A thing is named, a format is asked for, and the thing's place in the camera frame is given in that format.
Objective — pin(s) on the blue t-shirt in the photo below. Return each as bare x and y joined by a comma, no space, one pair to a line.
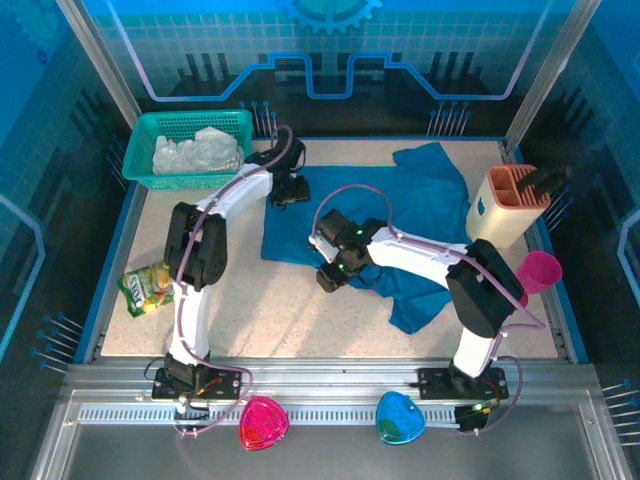
400,200

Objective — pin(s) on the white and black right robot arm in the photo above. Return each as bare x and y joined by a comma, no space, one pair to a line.
420,255

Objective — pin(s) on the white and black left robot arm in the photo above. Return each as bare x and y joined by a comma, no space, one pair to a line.
192,320

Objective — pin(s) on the crumpled white t-shirt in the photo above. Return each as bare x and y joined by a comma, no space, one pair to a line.
200,150

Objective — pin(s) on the cream utensil holder orange insert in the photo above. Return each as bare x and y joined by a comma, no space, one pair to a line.
495,215

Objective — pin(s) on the green plastic basket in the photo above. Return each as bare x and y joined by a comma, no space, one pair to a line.
150,130

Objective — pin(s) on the blue triangular plastic plate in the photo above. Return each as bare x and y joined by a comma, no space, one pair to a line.
400,417

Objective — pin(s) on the green yellow snack packet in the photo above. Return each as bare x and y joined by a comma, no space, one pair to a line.
145,290

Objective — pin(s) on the pink plastic goblet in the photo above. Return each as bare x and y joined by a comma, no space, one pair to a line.
542,272

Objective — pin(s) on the pink triangular plastic plate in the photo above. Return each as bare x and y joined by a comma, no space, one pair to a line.
262,425

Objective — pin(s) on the small black electronics box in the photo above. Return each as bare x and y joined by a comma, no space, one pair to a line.
470,419

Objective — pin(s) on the aluminium front rail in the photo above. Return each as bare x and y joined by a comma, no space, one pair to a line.
325,372

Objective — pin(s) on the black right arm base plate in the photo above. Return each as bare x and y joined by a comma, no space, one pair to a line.
435,382

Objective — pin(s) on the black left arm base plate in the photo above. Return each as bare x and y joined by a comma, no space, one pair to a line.
225,382

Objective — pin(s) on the aluminium frame post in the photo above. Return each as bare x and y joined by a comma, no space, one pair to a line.
100,65
550,65

